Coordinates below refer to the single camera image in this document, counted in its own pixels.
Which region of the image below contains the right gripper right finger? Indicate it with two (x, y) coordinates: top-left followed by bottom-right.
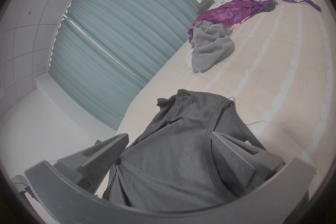
(212, 131), (286, 197)

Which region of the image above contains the grey bedside table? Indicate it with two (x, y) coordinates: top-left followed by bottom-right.
(196, 0), (212, 13)

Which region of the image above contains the pink garment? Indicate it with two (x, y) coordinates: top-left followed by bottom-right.
(227, 14), (252, 30)

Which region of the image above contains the grey knit garment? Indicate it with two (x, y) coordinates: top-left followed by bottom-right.
(190, 21), (235, 74)

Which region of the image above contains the bed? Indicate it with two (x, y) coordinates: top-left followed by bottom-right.
(95, 0), (336, 200)

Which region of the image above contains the purple satin garment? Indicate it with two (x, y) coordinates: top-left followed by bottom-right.
(188, 0), (322, 43)

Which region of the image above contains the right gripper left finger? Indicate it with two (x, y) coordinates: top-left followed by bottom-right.
(54, 133), (129, 194)

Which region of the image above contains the dark grey garment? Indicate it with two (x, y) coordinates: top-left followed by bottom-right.
(256, 0), (278, 14)

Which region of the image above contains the blue-green curtain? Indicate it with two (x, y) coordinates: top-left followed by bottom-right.
(65, 0), (204, 84)
(48, 19), (146, 131)

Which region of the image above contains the black garment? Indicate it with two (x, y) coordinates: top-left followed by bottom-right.
(102, 89), (267, 211)

